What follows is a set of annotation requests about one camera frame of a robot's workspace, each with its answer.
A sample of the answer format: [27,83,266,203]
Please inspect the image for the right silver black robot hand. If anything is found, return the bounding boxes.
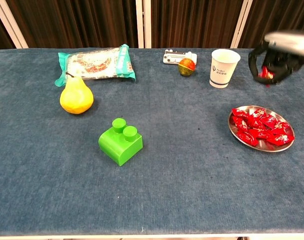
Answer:
[248,30,304,86]

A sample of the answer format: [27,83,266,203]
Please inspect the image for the white paper cup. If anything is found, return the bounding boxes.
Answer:
[208,48,241,89]

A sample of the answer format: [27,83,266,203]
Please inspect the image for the round steel plate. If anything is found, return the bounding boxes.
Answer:
[227,104,295,153]

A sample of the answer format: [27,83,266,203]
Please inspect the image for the orange green toy ball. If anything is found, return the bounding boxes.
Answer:
[178,57,196,77]

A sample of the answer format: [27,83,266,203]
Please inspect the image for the white plastic clip device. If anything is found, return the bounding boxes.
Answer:
[163,48,198,66]

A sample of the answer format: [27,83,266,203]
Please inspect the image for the blue table cloth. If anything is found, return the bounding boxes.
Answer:
[0,47,304,237]

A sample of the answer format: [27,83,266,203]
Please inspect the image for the teal snack package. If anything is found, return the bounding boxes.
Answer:
[54,43,137,88]

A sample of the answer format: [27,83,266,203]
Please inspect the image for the green building block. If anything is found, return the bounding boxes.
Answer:
[98,117,144,167]

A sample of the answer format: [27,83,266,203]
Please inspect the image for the yellow toy pear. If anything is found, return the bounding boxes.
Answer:
[59,71,95,115]

